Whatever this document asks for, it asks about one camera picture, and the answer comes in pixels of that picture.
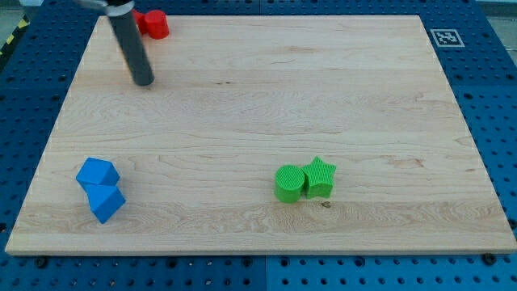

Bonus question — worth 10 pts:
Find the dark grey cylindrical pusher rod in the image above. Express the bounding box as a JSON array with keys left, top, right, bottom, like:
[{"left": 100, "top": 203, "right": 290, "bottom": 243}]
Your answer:
[{"left": 108, "top": 10, "right": 154, "bottom": 86}]

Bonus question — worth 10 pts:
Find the silver metal rod clamp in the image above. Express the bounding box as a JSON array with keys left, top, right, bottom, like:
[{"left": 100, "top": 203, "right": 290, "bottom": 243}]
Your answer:
[{"left": 74, "top": 0, "right": 134, "bottom": 17}]

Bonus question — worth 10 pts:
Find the red block behind rod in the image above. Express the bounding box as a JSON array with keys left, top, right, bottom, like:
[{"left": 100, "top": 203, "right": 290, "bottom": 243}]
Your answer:
[{"left": 132, "top": 9, "right": 148, "bottom": 35}]

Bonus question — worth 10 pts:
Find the red cylinder block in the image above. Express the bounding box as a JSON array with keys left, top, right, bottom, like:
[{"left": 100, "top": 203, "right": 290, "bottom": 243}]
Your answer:
[{"left": 144, "top": 10, "right": 170, "bottom": 40}]

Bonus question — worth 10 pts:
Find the light wooden board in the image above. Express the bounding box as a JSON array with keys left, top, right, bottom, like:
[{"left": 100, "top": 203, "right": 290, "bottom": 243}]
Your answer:
[{"left": 6, "top": 15, "right": 516, "bottom": 256}]

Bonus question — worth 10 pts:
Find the blue cube block upper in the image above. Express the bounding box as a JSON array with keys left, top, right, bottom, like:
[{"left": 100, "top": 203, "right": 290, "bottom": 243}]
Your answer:
[{"left": 76, "top": 157, "right": 120, "bottom": 189}]

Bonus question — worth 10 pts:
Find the blue cube block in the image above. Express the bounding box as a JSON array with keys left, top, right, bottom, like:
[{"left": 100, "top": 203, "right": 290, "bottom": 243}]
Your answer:
[
  {"left": 86, "top": 184, "right": 125, "bottom": 224},
  {"left": 76, "top": 157, "right": 120, "bottom": 189}
]

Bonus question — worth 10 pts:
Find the blue cube block lower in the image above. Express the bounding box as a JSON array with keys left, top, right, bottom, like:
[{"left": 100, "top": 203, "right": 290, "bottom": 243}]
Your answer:
[{"left": 86, "top": 184, "right": 125, "bottom": 224}]

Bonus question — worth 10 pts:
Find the green cylinder block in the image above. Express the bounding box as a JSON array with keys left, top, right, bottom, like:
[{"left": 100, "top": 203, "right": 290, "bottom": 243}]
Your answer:
[{"left": 274, "top": 165, "right": 305, "bottom": 204}]

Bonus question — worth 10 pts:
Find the green star block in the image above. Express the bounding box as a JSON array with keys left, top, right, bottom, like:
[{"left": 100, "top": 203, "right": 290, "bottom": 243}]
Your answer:
[{"left": 301, "top": 157, "right": 337, "bottom": 199}]

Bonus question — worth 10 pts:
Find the white fiducial marker tag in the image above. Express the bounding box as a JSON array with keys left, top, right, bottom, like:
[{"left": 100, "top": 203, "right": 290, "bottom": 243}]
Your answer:
[{"left": 431, "top": 28, "right": 464, "bottom": 48}]

